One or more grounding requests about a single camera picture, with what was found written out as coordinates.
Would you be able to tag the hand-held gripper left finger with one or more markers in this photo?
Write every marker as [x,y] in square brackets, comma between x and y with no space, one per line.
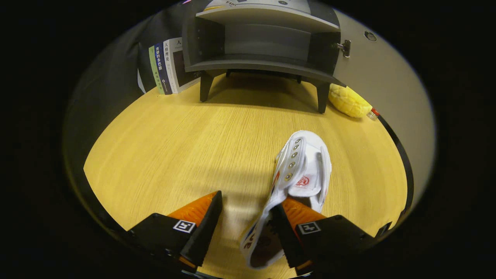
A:
[205,228]

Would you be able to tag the yellow plush toy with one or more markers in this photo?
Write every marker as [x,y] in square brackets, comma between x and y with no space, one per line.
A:
[348,100]

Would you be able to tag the black backdrop cloth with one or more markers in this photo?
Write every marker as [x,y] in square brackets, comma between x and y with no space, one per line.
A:
[116,58]

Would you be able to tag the white cover book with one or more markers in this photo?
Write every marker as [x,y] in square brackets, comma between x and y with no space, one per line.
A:
[174,66]

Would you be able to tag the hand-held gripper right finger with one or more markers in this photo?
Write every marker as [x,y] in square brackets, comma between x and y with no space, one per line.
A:
[329,236]

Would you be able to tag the navy spine book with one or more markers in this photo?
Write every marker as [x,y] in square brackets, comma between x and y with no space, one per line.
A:
[162,69]

